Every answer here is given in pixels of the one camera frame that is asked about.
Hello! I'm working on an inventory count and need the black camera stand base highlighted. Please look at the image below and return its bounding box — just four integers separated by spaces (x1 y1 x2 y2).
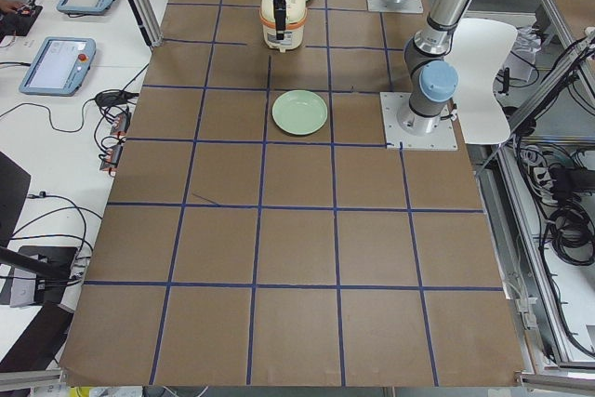
1 245 77 308

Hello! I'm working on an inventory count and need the near teach pendant tablet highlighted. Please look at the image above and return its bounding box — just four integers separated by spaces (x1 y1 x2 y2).
19 36 97 97

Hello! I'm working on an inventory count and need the black device on table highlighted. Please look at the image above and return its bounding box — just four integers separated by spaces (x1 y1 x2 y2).
1 5 43 39

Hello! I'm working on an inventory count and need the white rice cooker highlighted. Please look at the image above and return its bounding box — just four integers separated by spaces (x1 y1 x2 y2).
258 0 309 52

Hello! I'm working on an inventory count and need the white chair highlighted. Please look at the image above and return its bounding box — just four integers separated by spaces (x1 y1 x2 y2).
445 18 517 145

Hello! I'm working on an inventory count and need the usb hub with cables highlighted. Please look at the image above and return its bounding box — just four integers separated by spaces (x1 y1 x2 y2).
99 108 132 177

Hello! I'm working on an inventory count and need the cable bundle under frame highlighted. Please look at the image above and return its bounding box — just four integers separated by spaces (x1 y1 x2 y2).
515 145 595 268

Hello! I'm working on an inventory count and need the person hand at table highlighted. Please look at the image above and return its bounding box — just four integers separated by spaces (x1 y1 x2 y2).
0 0 24 14

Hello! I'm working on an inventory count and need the brown gridded table mat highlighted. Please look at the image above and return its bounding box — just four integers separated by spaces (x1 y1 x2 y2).
60 0 523 387

